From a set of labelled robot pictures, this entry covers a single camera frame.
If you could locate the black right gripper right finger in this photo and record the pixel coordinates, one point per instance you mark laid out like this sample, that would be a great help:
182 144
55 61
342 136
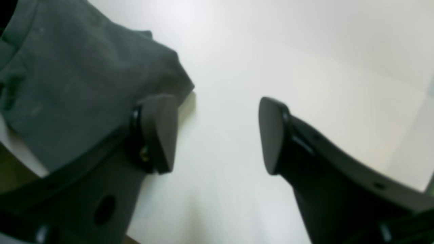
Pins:
341 201

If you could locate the dark grey t-shirt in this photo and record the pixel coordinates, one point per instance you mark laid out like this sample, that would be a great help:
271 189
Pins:
70 76

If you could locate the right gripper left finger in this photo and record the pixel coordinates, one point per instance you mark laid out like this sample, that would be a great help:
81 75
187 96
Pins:
92 199

